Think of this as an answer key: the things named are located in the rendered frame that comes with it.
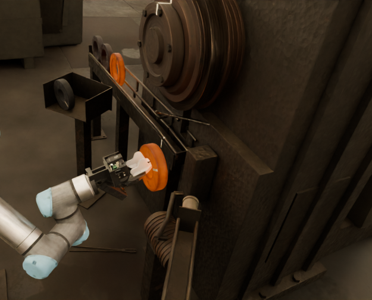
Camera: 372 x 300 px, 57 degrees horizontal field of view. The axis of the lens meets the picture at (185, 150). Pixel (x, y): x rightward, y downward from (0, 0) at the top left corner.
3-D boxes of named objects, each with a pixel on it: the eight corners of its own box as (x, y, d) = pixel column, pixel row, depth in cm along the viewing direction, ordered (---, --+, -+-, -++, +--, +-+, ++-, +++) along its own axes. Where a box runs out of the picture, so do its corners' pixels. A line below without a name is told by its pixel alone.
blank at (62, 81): (58, 91, 179) (51, 92, 177) (62, 71, 167) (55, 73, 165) (72, 114, 176) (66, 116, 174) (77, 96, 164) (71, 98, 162)
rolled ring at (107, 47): (108, 47, 197) (113, 47, 199) (99, 40, 211) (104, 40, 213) (109, 78, 206) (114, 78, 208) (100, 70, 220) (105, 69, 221)
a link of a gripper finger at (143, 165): (157, 155, 104) (129, 167, 101) (160, 168, 108) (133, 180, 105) (153, 149, 106) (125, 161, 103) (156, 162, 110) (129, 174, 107)
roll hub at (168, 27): (147, 66, 138) (153, -8, 121) (178, 99, 119) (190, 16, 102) (134, 67, 135) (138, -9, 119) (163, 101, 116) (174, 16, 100)
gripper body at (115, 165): (128, 165, 100) (89, 181, 96) (134, 183, 106) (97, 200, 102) (120, 149, 105) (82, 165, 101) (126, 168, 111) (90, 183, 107)
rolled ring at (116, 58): (108, 52, 200) (113, 52, 201) (111, 83, 206) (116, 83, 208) (118, 53, 185) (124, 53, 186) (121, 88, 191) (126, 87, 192)
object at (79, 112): (77, 174, 223) (72, 71, 181) (109, 190, 215) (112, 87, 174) (53, 191, 208) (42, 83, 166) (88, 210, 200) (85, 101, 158)
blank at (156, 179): (150, 186, 119) (141, 188, 117) (144, 141, 117) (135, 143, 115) (171, 193, 106) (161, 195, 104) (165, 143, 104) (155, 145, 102)
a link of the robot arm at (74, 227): (55, 255, 102) (39, 227, 97) (75, 229, 111) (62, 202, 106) (77, 256, 99) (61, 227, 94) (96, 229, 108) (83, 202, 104)
